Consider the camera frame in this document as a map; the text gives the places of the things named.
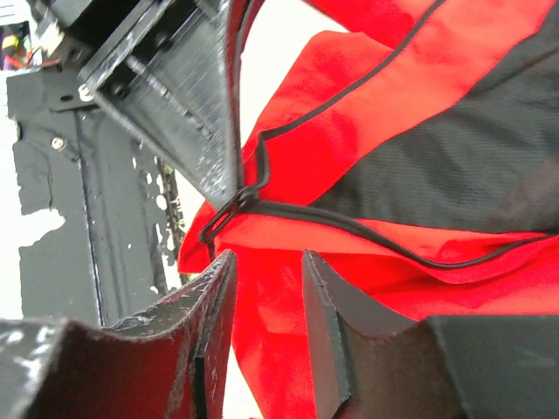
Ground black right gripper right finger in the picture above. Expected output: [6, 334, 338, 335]
[302, 251, 558, 418]

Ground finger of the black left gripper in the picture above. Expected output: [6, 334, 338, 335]
[231, 1, 264, 188]

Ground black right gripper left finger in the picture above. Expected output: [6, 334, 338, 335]
[1, 251, 237, 418]

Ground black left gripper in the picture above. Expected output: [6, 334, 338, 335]
[29, 1, 243, 209]

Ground red jacket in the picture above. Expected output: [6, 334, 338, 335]
[179, 1, 558, 418]

